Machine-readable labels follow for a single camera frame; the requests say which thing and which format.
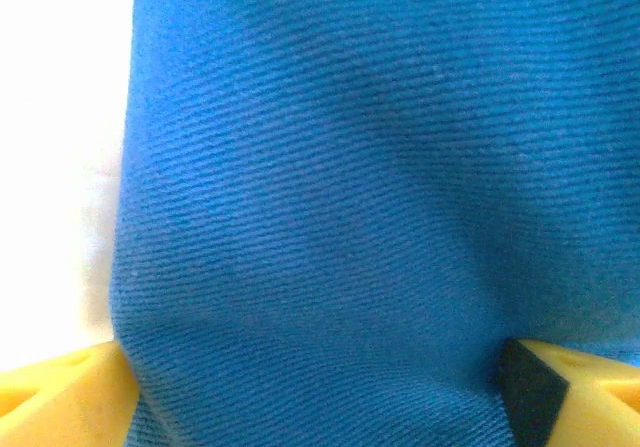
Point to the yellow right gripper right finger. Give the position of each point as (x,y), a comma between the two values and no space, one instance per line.
(580,402)

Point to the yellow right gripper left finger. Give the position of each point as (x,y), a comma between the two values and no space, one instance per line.
(60,402)

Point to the blue long pants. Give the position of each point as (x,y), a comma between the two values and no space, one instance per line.
(350,192)

